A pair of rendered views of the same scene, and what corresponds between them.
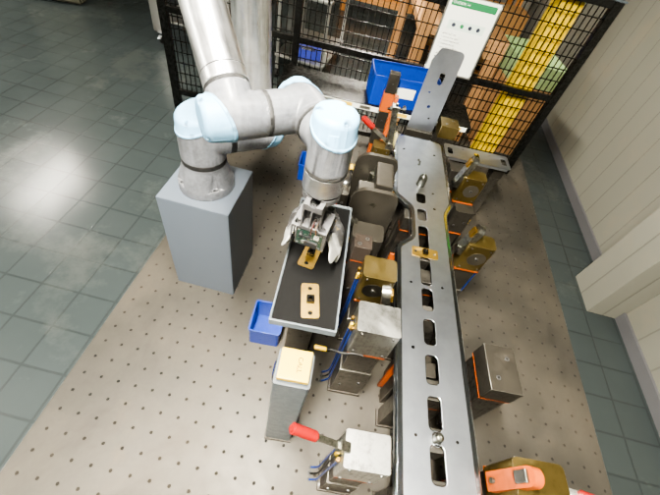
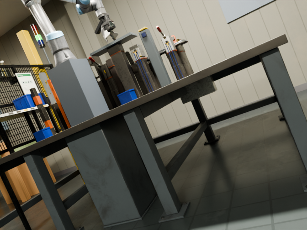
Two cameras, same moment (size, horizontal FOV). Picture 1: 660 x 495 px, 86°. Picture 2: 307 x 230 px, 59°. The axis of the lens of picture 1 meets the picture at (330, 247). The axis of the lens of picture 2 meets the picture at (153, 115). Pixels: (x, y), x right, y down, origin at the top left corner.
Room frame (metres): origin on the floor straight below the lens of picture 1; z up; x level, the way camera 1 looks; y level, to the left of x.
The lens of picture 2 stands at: (-0.39, 1.92, 0.67)
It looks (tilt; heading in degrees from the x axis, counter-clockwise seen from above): 3 degrees down; 294
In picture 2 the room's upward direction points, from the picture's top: 23 degrees counter-clockwise
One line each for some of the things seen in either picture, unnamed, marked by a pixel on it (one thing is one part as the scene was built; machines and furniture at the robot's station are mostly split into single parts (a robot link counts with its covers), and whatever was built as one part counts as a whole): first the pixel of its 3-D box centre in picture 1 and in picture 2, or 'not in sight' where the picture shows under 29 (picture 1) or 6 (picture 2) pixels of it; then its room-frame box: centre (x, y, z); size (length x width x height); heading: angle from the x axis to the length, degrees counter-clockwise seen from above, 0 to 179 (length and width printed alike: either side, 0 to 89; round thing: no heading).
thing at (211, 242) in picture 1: (212, 230); (79, 92); (0.72, 0.38, 0.90); 0.20 x 0.20 x 0.40; 0
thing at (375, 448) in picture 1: (342, 466); (174, 59); (0.17, -0.16, 0.88); 0.12 x 0.07 x 0.36; 94
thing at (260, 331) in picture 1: (267, 323); (127, 97); (0.53, 0.13, 0.74); 0.11 x 0.10 x 0.09; 4
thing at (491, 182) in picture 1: (484, 189); not in sight; (1.42, -0.62, 0.84); 0.05 x 0.05 x 0.29; 4
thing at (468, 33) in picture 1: (461, 38); (28, 86); (1.80, -0.32, 1.30); 0.23 x 0.02 x 0.31; 94
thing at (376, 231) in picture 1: (349, 269); (113, 86); (0.72, -0.08, 0.89); 0.12 x 0.07 x 0.38; 94
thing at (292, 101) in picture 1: (297, 110); (84, 7); (0.57, 0.12, 1.48); 0.11 x 0.11 x 0.08; 38
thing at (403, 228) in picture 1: (407, 243); not in sight; (0.95, -0.28, 0.84); 0.12 x 0.05 x 0.29; 94
